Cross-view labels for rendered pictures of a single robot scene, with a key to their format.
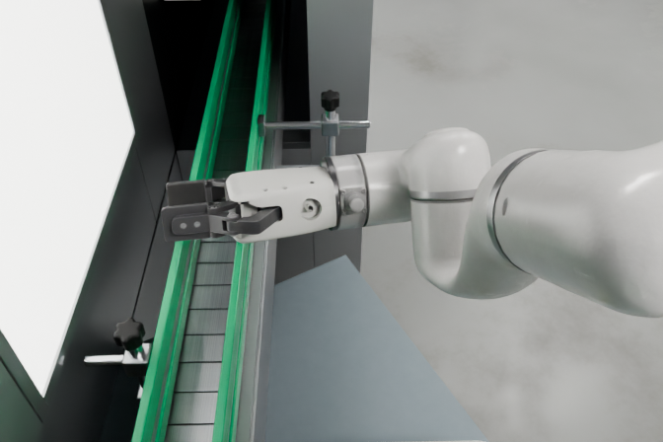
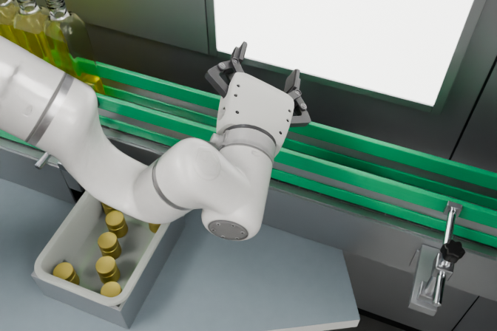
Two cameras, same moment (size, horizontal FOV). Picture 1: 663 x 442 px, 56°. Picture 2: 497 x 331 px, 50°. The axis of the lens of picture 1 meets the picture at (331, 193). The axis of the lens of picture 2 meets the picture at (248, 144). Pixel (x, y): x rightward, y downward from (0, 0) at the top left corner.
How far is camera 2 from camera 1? 0.78 m
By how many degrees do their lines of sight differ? 70
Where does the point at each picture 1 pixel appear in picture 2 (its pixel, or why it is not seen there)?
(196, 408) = not seen: hidden behind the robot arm
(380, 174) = (229, 154)
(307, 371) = (256, 249)
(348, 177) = (234, 134)
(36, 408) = (208, 45)
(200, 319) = not seen: hidden behind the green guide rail
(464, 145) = (174, 151)
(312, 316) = (302, 268)
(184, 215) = (238, 52)
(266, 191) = (235, 85)
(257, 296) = (286, 189)
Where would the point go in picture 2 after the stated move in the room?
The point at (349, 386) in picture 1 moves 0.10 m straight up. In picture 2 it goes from (232, 270) to (231, 243)
